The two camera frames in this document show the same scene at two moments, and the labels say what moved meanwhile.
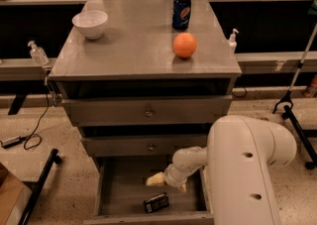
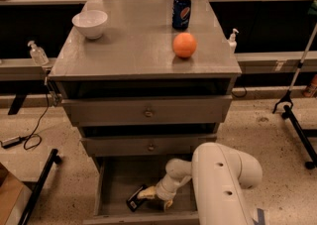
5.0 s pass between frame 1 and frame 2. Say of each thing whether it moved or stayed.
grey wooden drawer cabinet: stayed
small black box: moved
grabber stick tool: stayed
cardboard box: stayed
